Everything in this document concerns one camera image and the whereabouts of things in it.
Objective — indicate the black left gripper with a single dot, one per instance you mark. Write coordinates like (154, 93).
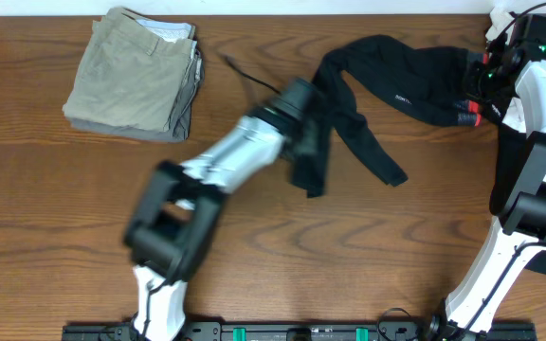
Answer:
(313, 145)

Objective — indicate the folded grey trousers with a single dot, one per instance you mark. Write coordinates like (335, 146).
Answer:
(179, 121)

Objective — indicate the white crumpled cloth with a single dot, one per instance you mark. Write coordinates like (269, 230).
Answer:
(500, 19)

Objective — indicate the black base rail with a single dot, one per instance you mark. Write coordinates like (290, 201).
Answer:
(214, 331)

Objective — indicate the black garment under right arm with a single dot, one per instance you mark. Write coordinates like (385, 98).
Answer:
(510, 146)

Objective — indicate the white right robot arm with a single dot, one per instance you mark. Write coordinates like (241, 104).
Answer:
(518, 200)

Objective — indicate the folded khaki trousers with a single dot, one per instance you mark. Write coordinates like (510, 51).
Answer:
(128, 76)

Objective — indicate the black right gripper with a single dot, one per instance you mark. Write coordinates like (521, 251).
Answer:
(475, 68)

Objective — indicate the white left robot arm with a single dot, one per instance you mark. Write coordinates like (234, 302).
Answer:
(172, 227)

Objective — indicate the black leggings with red waistband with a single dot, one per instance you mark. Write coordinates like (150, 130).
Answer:
(427, 84)

